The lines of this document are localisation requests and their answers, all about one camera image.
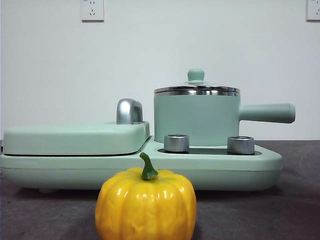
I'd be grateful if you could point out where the yellow toy pumpkin green stem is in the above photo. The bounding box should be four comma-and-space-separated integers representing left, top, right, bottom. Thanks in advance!
94, 151, 198, 240

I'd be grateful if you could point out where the glass lid with green knob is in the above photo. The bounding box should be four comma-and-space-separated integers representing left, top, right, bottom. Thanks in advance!
153, 68, 241, 93

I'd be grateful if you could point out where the silver control knob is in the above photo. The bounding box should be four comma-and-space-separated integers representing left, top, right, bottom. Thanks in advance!
163, 134, 190, 153
227, 135, 255, 154

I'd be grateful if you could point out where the mint green breakfast machine base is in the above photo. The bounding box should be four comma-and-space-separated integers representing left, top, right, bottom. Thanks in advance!
0, 136, 284, 195

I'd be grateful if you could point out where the green grill cover silver handle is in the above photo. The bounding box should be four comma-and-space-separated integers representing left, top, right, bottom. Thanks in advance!
2, 98, 151, 156

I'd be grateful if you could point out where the white wall socket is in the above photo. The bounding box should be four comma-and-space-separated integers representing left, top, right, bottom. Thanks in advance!
306, 0, 320, 22
80, 0, 105, 22

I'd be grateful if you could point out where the mint green pot with handle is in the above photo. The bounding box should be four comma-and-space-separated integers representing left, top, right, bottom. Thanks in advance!
153, 89, 297, 148

